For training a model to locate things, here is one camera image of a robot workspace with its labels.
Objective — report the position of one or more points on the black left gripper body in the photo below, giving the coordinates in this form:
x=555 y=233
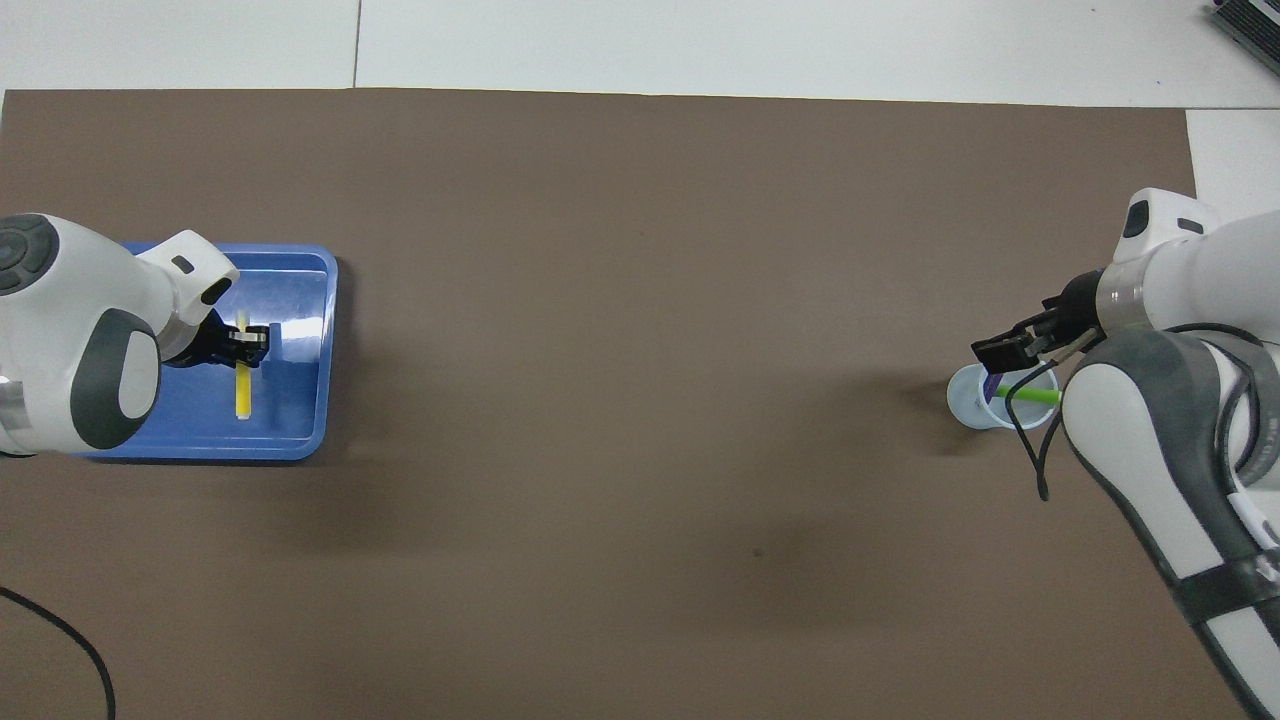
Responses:
x=208 y=345

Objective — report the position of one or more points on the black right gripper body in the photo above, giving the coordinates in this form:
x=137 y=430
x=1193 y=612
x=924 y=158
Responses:
x=1078 y=305

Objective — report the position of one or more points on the purple pen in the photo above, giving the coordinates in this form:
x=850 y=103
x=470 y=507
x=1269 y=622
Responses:
x=991 y=384

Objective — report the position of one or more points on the yellow pen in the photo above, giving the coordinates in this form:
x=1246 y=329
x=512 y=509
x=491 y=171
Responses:
x=243 y=390

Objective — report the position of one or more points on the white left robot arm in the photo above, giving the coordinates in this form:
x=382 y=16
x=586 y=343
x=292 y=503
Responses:
x=60 y=320

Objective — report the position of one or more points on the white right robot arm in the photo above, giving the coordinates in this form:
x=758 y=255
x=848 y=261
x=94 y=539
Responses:
x=1150 y=430

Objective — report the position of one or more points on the blue plastic tray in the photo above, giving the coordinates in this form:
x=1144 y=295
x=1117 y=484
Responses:
x=290 y=410

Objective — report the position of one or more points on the green pen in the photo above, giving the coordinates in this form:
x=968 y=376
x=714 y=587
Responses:
x=1035 y=395

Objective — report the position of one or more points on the clear plastic cup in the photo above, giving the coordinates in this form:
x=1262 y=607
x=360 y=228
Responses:
x=965 y=400

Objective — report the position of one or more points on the grey ribbed device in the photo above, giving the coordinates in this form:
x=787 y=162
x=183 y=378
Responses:
x=1250 y=25

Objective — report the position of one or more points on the brown table mat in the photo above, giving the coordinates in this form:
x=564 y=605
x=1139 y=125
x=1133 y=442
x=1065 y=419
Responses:
x=640 y=300

